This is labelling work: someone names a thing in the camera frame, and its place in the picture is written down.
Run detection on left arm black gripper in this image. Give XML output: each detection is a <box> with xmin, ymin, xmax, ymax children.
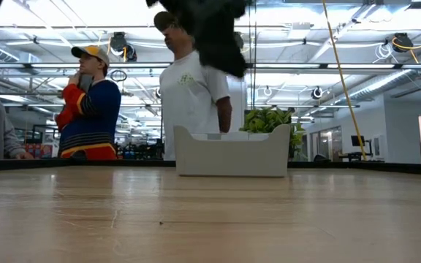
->
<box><xmin>145</xmin><ymin>0</ymin><xmax>250</xmax><ymax>79</ymax></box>

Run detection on light grey plastic basket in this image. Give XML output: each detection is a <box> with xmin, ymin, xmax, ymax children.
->
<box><xmin>172</xmin><ymin>123</ymin><xmax>292</xmax><ymax>179</ymax></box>

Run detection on small green potted plant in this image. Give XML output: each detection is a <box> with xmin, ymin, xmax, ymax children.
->
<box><xmin>238</xmin><ymin>106</ymin><xmax>306</xmax><ymax>161</ymax></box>

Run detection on black computer monitor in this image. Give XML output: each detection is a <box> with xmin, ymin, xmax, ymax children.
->
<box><xmin>349</xmin><ymin>134</ymin><xmax>366</xmax><ymax>148</ymax></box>

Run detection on red boxes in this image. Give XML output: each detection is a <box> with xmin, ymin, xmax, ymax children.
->
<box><xmin>23</xmin><ymin>142</ymin><xmax>55</xmax><ymax>159</ymax></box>

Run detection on black ceiling cable reel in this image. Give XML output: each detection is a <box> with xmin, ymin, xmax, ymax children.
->
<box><xmin>391</xmin><ymin>31</ymin><xmax>415</xmax><ymax>53</ymax></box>
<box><xmin>108</xmin><ymin>31</ymin><xmax>138</xmax><ymax>63</ymax></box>
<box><xmin>310</xmin><ymin>85</ymin><xmax>325</xmax><ymax>101</ymax></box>

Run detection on yellow cable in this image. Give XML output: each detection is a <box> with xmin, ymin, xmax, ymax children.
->
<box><xmin>321</xmin><ymin>0</ymin><xmax>368</xmax><ymax>162</ymax></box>

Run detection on black aluminium table frame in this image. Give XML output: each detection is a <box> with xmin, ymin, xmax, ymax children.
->
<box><xmin>0</xmin><ymin>157</ymin><xmax>421</xmax><ymax>178</ymax></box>

